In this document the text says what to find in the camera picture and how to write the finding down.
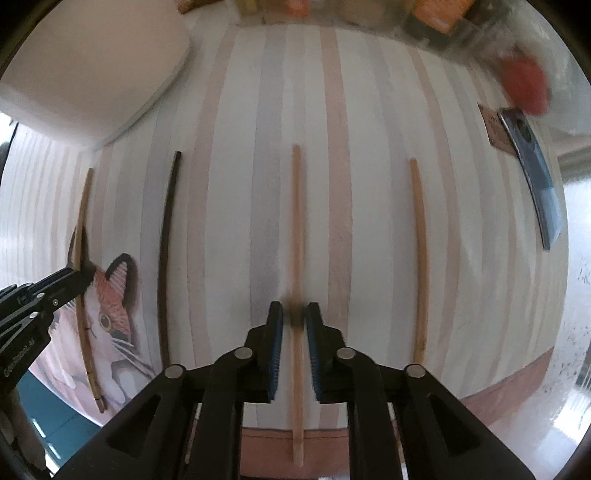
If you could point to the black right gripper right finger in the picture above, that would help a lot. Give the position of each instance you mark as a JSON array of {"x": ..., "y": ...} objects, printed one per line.
[{"x": 403, "y": 423}]

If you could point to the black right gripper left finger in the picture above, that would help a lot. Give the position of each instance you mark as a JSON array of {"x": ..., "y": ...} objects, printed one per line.
[{"x": 187, "y": 424}]

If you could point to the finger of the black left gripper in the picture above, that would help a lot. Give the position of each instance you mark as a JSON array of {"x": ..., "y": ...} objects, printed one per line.
[{"x": 45, "y": 296}]

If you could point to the light wooden chopstick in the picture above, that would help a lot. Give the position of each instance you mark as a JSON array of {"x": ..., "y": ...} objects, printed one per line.
[
  {"x": 296, "y": 299},
  {"x": 423, "y": 285}
]

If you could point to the dark brown chopstick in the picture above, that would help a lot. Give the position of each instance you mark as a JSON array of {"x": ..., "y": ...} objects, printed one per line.
[{"x": 163, "y": 260}]

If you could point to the cream utensil holder cup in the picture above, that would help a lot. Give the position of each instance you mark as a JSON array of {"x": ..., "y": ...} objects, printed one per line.
[{"x": 90, "y": 69}]

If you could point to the striped cat placemat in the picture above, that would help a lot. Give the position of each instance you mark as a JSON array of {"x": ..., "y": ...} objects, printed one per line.
[{"x": 361, "y": 107}]

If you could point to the brown printed card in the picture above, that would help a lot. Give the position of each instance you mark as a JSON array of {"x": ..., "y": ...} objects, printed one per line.
[{"x": 496, "y": 131}]

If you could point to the red round object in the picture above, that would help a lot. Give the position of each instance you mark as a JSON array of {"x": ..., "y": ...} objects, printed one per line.
[{"x": 526, "y": 84}]

